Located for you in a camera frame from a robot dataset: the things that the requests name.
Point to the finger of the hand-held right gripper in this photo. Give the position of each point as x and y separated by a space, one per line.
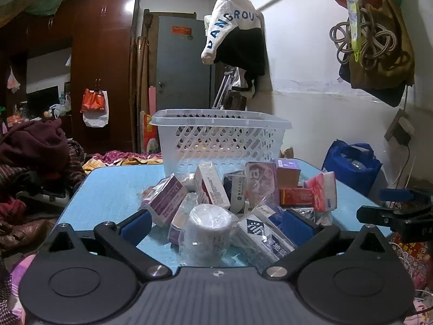
395 195
375 216

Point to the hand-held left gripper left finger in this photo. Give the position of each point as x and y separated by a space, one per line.
135 226

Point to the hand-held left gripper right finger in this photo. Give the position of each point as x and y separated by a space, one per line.
299 230

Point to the orange red box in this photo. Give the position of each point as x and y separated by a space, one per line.
297 196

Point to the white box with blue print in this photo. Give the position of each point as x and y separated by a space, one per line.
257 237

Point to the red white tissue packet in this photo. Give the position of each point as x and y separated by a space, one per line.
321 193

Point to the small purple brown box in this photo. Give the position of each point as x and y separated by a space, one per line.
287 176

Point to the maroon pink packet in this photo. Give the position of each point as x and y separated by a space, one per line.
260 182

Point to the white roll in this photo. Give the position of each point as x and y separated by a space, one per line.
208 230

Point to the dark blue box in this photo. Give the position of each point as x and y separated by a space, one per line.
235 189

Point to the white box with red print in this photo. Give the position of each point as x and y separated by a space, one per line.
211 186

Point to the white plastic basket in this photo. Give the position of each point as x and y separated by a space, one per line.
220 142

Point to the blue fabric bag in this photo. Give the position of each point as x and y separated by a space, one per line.
338 166

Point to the floral bedding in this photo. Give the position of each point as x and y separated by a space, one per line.
118 159

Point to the red printed bag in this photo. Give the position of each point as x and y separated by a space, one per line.
149 132

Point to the brown jacket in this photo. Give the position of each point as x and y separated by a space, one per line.
23 230

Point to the orange and white plastic bags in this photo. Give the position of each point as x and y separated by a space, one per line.
98 120

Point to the brown hanging bag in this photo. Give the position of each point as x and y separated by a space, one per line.
392 71

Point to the pink tube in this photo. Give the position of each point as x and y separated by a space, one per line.
152 100

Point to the pink cloth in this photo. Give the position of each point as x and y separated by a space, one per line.
17 277

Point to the maroon clothing pile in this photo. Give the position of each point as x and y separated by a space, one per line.
33 142

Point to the orange plastic bag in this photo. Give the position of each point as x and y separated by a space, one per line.
92 101

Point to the wooden boards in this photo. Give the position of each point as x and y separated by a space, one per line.
138 91

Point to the black television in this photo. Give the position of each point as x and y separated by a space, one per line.
42 101

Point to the grey metal door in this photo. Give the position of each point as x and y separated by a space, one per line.
182 74

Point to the metal crutches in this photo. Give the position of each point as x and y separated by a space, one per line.
223 84

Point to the brown wooden wardrobe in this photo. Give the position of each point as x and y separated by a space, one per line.
101 57

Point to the black hanging garment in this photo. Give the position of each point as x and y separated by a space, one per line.
243 50

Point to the small white plastic bag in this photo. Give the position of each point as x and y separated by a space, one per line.
13 81

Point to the white hooded sweatshirt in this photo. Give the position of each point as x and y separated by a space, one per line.
236 10

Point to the wall socket with charger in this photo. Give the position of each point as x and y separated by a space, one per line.
401 128

